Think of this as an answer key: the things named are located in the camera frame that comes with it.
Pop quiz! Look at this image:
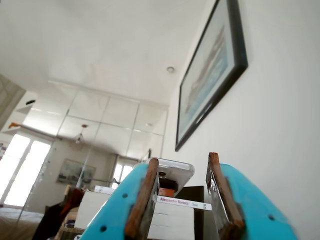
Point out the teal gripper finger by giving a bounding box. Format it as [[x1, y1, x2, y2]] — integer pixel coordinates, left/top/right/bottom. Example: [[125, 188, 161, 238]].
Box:
[[79, 157, 160, 240], [205, 151, 300, 240]]

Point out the small framed landscape painting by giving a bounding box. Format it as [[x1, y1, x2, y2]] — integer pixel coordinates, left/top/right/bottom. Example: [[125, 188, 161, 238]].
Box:
[[56, 158, 97, 186]]

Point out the small orange box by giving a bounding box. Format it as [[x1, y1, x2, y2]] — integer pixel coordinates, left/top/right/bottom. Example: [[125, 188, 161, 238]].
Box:
[[158, 187, 176, 198]]

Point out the thick white book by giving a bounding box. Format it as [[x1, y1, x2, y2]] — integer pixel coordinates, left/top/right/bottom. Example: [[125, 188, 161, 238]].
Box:
[[74, 190, 196, 240]]

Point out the dark clothes heap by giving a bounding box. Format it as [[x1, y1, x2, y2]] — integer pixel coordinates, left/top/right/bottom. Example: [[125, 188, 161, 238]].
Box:
[[31, 187, 85, 240]]

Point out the thin white Baricco book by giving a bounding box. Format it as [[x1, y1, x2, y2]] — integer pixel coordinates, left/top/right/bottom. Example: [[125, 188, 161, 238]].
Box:
[[93, 184, 213, 211]]

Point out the phone in clear case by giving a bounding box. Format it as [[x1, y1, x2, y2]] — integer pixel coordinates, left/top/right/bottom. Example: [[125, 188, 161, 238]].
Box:
[[147, 157, 196, 198]]

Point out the pendant ceiling lamp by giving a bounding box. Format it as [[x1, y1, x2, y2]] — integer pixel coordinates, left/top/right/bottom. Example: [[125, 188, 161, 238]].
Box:
[[74, 124, 90, 145]]

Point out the bright tall window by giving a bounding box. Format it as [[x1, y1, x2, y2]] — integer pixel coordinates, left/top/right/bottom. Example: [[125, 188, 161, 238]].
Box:
[[0, 133, 52, 208]]

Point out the mirrored wardrobe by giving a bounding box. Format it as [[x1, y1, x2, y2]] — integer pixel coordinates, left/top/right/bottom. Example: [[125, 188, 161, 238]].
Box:
[[14, 79, 169, 226]]

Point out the large black framed picture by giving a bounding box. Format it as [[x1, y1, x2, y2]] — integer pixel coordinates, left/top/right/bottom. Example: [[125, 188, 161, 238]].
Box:
[[174, 0, 250, 153]]

